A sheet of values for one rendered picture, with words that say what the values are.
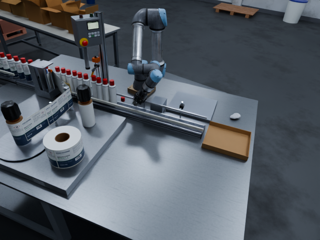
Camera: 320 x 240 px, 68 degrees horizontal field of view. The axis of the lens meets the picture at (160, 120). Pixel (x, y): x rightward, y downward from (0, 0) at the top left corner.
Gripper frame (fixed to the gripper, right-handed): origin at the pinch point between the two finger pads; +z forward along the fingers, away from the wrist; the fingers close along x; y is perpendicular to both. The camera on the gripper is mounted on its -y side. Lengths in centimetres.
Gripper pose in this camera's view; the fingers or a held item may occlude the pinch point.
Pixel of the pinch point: (135, 104)
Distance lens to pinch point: 176.8
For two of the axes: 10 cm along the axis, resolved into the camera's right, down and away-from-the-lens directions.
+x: 7.8, 6.2, 1.0
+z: -5.1, 5.4, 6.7
